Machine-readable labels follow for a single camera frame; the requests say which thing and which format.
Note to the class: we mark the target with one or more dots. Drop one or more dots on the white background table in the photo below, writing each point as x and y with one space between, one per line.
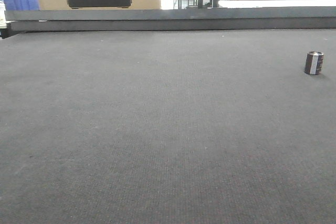
276 3

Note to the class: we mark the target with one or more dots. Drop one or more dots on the dark raised table ledge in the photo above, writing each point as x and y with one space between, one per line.
173 20

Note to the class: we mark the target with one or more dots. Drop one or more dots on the brown cylindrical capacitor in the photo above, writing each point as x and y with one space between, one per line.
314 62

